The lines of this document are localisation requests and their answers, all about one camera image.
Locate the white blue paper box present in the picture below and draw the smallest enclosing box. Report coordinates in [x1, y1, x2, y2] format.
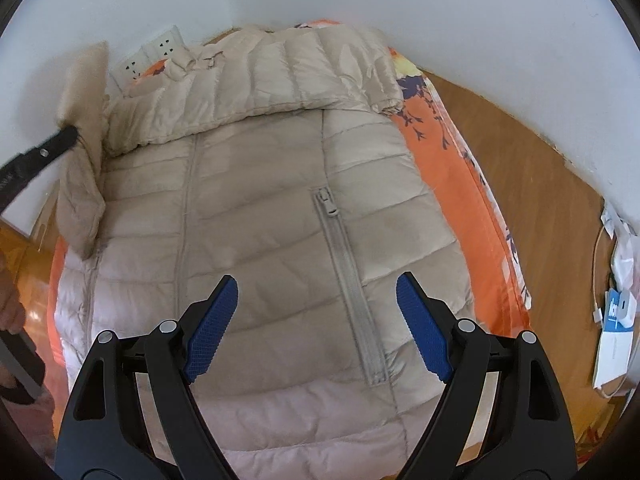
[592, 289, 637, 389]

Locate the orange floral cloth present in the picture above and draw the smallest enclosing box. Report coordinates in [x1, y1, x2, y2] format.
[52, 22, 530, 368]

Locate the person's left hand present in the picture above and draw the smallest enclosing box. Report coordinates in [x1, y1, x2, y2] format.
[0, 254, 26, 335]

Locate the white charging cable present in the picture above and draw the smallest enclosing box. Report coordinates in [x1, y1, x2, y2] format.
[589, 228, 632, 400]

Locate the white wall socket panel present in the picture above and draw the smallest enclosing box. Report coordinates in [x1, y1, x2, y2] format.
[111, 26, 183, 91]

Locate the beige puffer jacket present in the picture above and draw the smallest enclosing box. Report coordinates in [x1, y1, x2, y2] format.
[55, 25, 473, 479]

